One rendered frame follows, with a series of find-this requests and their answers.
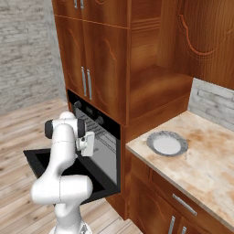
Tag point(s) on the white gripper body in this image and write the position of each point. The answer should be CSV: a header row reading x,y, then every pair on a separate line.
x,y
89,144

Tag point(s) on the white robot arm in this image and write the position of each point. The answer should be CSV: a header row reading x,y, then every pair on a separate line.
x,y
62,152

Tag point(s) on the black built-in oven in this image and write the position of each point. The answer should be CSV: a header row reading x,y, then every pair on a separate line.
x,y
106,152

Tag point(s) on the black oven knob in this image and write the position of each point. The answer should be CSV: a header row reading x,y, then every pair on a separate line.
x,y
77,104
100,119

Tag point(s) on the black oven door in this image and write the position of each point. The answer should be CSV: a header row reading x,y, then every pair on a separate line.
x,y
91,179

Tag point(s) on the tall wooden cupboard door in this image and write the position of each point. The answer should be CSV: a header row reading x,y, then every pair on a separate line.
x,y
108,70
69,55

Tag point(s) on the grey rimmed white plate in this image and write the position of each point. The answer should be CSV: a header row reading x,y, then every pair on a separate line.
x,y
167,143

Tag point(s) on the tall wooden oven cabinet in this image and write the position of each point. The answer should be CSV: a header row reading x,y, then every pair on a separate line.
x,y
152,91

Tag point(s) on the wooden base cupboard door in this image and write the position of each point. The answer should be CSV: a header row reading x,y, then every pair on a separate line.
x,y
149,210
190,230

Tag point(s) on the small wooden cupboard door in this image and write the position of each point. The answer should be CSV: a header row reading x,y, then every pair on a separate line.
x,y
106,12
64,7

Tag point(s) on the wooden drawer front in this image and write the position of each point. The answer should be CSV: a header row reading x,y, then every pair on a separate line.
x,y
164,189

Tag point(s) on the wooden wall cupboard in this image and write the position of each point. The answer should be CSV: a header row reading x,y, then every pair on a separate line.
x,y
207,36

